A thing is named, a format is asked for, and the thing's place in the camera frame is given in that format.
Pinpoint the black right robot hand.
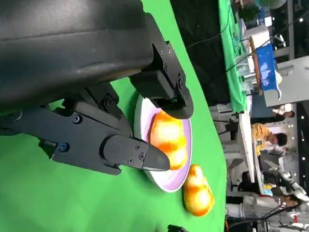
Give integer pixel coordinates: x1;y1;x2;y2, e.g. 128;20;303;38
167;224;188;232

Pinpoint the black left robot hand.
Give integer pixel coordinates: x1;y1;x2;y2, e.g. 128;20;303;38
0;0;195;176

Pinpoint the orange and white bread roll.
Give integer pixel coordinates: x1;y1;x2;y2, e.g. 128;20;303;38
183;164;215;217
149;111;188;171

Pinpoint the lilac plate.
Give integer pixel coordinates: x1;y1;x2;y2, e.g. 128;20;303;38
133;94;193;193

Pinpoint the white desk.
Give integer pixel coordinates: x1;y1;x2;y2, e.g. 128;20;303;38
238;112;256;183

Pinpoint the silver background robot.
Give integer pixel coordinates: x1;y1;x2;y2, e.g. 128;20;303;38
264;159;309;203

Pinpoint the person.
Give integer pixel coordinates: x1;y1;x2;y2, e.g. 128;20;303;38
272;108;295;123
252;122;288;157

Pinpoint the black backdrop curtain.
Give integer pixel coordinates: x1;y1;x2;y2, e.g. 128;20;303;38
170;0;232;107

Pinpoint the green background table cloth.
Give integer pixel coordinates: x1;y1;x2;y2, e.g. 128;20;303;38
218;0;247;113

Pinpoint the blue plastic bin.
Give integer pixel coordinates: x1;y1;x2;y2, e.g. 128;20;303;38
255;43;278;91

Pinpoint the green potted plant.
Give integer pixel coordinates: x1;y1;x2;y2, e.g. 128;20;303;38
238;3;260;25

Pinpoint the grey board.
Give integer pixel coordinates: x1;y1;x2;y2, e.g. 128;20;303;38
263;56;309;108

